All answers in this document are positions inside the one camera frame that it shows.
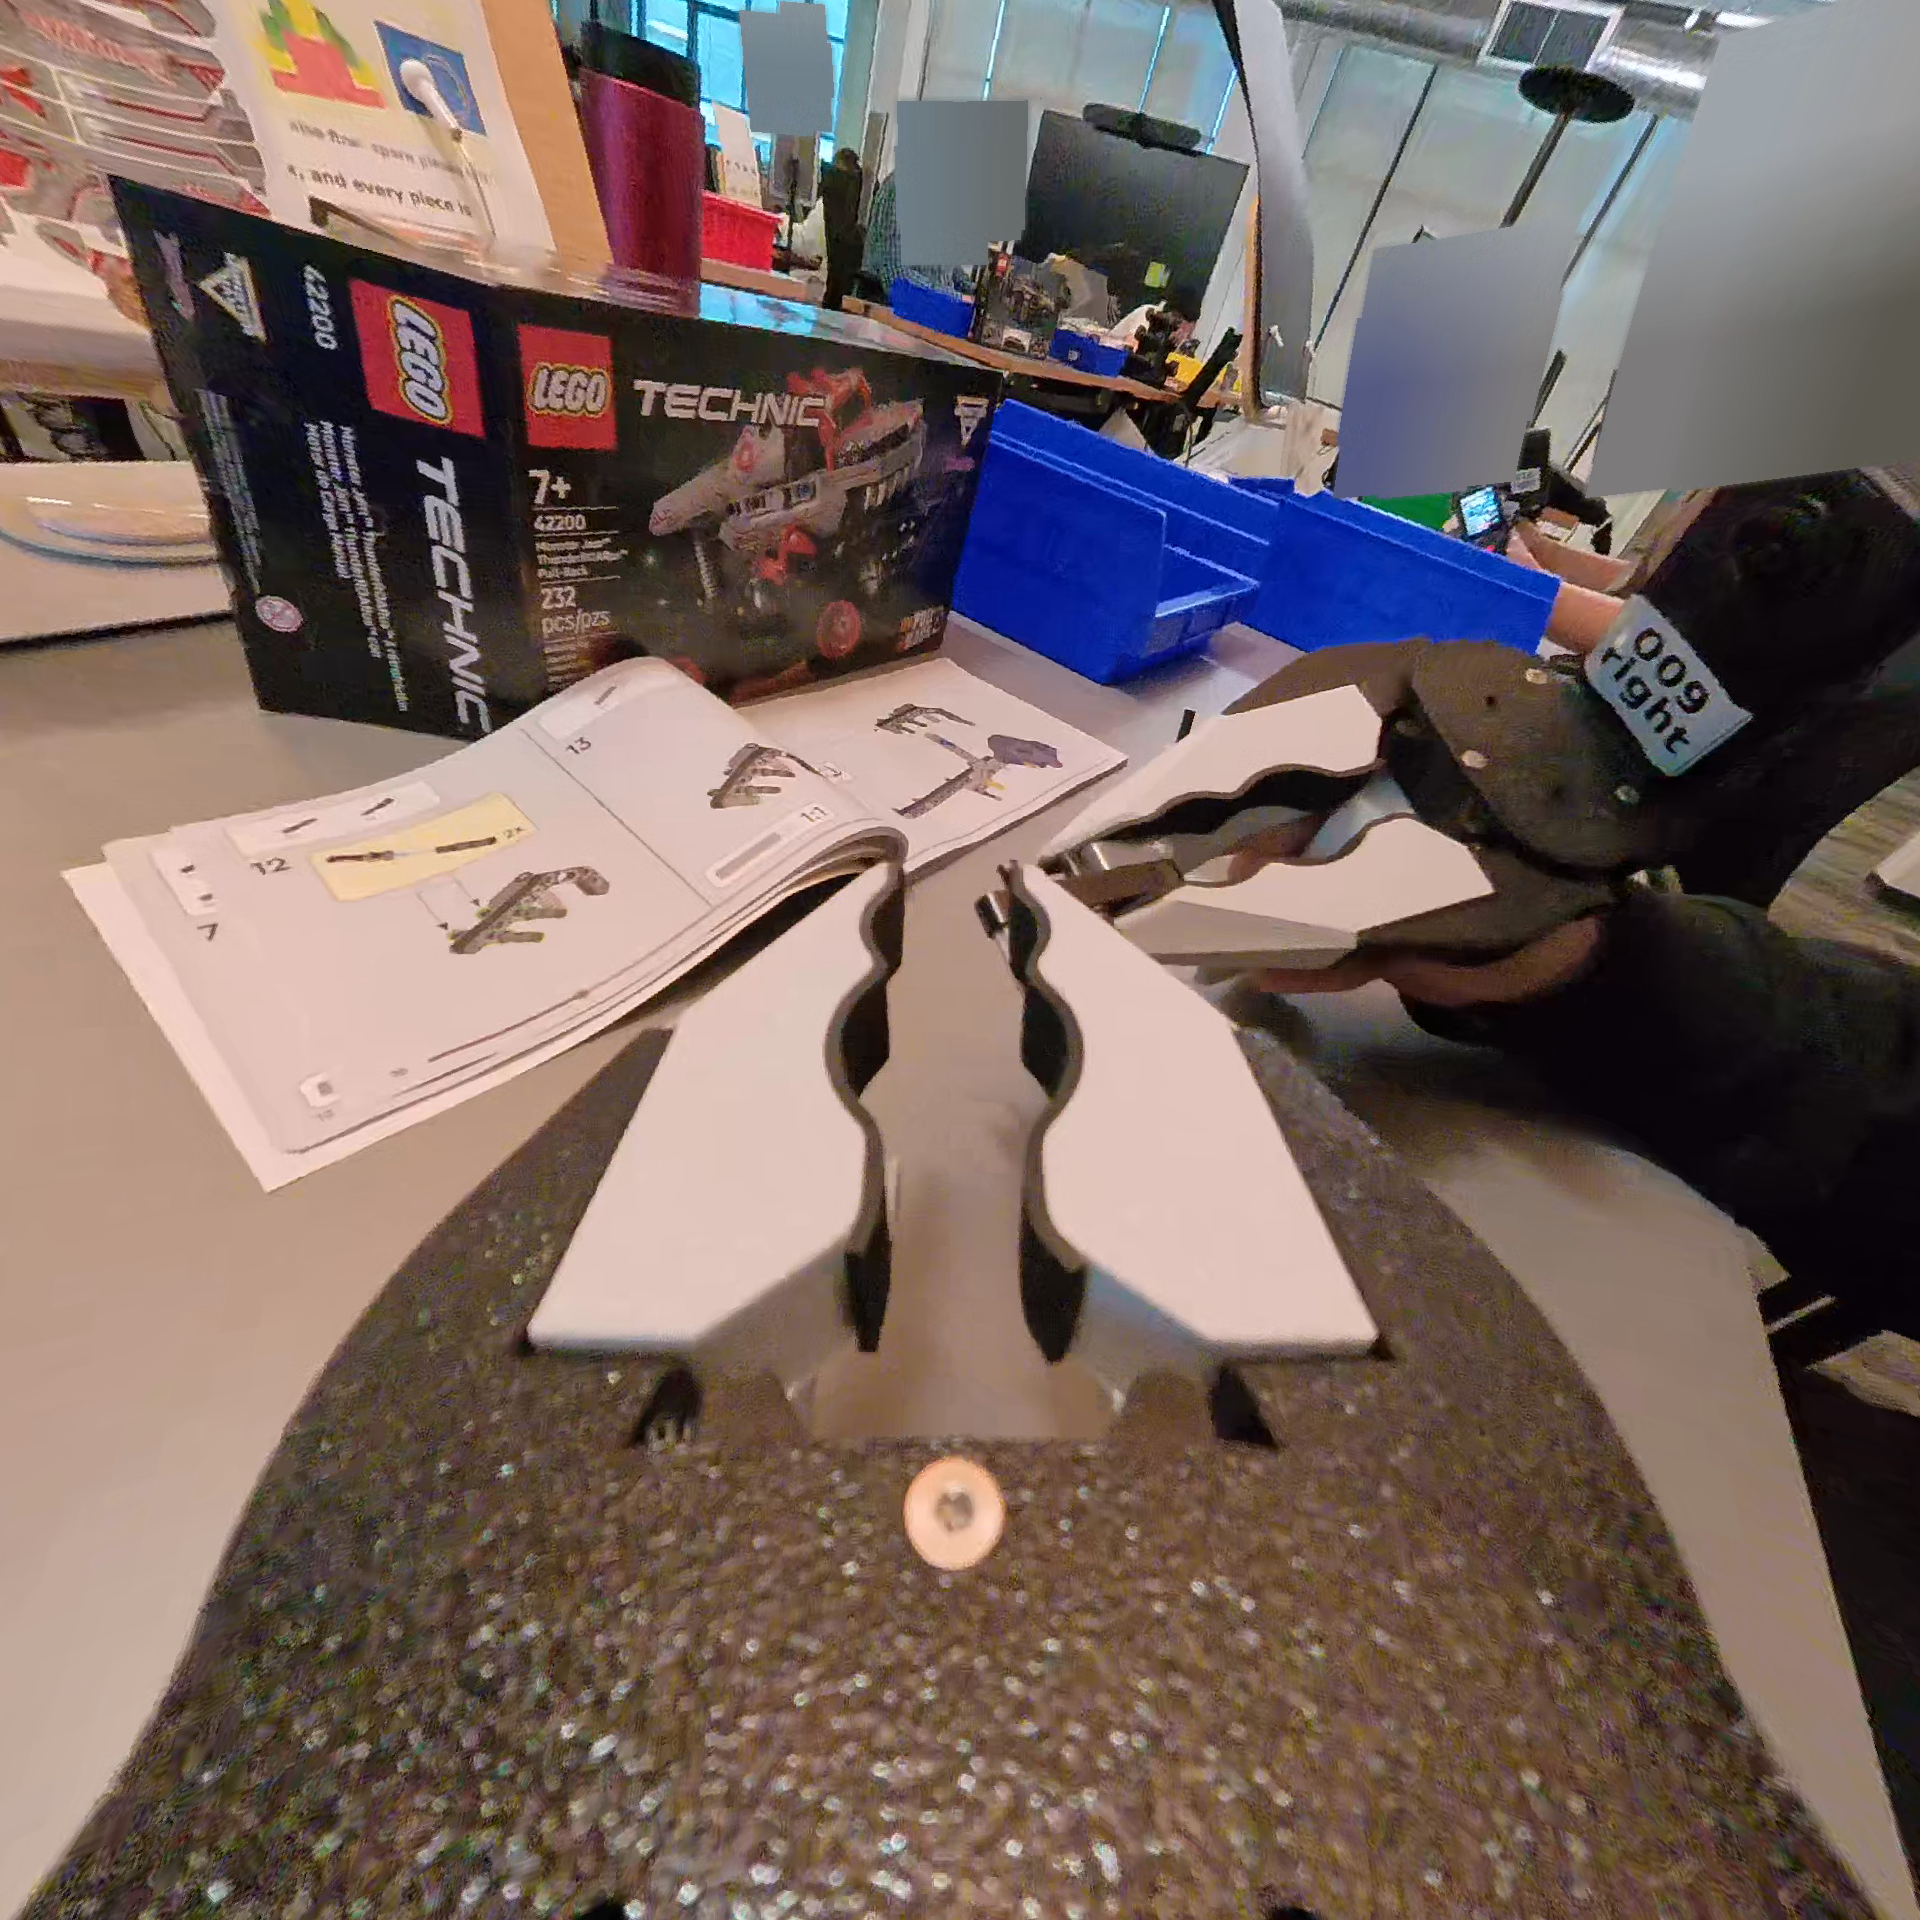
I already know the person's right hand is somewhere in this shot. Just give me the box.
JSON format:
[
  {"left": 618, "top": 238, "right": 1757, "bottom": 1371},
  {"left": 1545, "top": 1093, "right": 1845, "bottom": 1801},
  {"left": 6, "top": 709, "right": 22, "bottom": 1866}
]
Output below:
[{"left": 1247, "top": 919, "right": 1606, "bottom": 1008}]

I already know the black device with screen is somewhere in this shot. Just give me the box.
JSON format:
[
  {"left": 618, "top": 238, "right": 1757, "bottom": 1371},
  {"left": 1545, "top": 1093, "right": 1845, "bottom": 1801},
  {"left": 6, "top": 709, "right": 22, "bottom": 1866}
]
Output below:
[{"left": 1448, "top": 425, "right": 1619, "bottom": 550}]

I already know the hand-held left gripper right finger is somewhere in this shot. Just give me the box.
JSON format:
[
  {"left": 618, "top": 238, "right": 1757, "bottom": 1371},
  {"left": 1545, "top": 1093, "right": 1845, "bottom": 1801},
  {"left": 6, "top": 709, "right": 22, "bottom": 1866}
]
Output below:
[{"left": 1000, "top": 862, "right": 1385, "bottom": 1399}]

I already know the black floor lamp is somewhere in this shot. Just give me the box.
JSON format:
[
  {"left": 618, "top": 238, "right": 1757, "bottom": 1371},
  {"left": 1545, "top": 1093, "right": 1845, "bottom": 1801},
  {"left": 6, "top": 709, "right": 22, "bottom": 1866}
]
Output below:
[{"left": 1502, "top": 66, "right": 1635, "bottom": 230}]

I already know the white plastic base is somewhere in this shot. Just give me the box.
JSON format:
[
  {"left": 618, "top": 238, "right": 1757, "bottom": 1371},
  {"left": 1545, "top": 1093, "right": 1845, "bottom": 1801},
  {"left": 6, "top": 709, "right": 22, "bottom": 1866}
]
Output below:
[{"left": 0, "top": 319, "right": 232, "bottom": 647}]

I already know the printed instruction board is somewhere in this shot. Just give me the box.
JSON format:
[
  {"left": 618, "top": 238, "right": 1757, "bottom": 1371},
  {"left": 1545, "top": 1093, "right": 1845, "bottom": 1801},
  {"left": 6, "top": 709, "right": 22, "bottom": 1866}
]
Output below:
[{"left": 0, "top": 0, "right": 615, "bottom": 301}]

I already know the white instruction booklet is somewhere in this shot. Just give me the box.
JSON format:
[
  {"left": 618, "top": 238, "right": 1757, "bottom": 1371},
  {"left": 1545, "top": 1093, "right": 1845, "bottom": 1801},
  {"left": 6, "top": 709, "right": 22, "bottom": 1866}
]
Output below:
[{"left": 61, "top": 655, "right": 1131, "bottom": 1193}]

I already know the another person's forearm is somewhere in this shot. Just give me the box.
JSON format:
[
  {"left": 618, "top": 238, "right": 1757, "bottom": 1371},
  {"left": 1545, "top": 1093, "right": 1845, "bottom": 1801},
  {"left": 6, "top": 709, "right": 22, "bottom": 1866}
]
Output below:
[{"left": 1502, "top": 532, "right": 1651, "bottom": 647}]

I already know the black toy set box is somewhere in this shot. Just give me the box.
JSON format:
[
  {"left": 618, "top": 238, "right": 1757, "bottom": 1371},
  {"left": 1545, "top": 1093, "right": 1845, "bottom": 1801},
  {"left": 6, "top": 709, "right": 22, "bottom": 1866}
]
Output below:
[{"left": 112, "top": 178, "right": 1006, "bottom": 738}]

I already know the maroon cylindrical container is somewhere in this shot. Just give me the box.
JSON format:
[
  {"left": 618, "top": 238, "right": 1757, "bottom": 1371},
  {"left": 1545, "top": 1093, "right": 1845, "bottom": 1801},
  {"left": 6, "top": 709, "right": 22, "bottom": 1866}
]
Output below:
[{"left": 576, "top": 58, "right": 712, "bottom": 290}]

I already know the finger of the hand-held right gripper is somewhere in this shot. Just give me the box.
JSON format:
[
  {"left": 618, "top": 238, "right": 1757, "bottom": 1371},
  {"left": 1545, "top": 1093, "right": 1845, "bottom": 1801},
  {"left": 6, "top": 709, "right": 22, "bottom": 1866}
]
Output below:
[
  {"left": 1111, "top": 773, "right": 1499, "bottom": 974},
  {"left": 1041, "top": 681, "right": 1387, "bottom": 886}
]

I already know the black computer monitor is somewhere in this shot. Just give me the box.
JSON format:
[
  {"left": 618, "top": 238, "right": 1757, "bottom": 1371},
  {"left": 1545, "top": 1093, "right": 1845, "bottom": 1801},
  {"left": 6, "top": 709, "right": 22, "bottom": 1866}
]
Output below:
[{"left": 1017, "top": 108, "right": 1250, "bottom": 325}]

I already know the grey desk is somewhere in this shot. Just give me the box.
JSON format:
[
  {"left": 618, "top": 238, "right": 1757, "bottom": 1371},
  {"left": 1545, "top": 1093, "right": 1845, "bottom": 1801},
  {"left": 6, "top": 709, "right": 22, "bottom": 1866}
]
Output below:
[{"left": 0, "top": 609, "right": 1920, "bottom": 1920}]

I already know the small background toy box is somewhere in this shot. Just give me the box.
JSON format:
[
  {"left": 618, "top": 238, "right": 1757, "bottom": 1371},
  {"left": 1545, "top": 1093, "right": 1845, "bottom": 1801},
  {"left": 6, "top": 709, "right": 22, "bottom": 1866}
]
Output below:
[{"left": 969, "top": 252, "right": 1075, "bottom": 357}]

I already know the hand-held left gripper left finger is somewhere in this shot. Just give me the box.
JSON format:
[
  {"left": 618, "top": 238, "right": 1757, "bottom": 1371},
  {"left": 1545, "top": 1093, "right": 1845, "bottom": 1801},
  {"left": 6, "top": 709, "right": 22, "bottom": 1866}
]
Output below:
[{"left": 526, "top": 862, "right": 911, "bottom": 1394}]

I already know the blue plastic bin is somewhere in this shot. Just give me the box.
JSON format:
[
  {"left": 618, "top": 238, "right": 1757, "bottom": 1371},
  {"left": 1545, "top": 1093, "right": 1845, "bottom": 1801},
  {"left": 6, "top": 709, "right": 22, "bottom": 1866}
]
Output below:
[
  {"left": 1241, "top": 476, "right": 1562, "bottom": 655},
  {"left": 952, "top": 397, "right": 1266, "bottom": 685}
]

